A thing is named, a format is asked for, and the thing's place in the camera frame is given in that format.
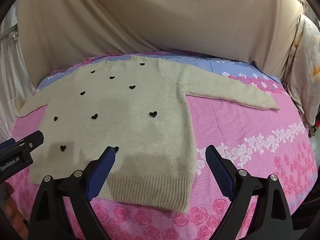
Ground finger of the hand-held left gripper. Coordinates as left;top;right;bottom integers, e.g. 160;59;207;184
0;130;45;155

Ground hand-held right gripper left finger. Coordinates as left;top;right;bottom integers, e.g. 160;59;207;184
28;146;117;240

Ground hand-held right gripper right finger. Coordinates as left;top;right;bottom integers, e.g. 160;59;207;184
205;144;294;240

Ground cream heart-patterned knit sweater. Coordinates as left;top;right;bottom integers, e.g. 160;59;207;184
12;54;280;214

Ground person's left hand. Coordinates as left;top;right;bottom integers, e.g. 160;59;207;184
0;181;28;240

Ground pink floral bedsheet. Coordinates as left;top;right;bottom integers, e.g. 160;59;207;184
5;50;317;240

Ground cream floral quilt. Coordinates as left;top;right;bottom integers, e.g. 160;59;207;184
286;13;320;126

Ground beige draped backdrop cloth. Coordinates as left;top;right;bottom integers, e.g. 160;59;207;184
17;0;304;86

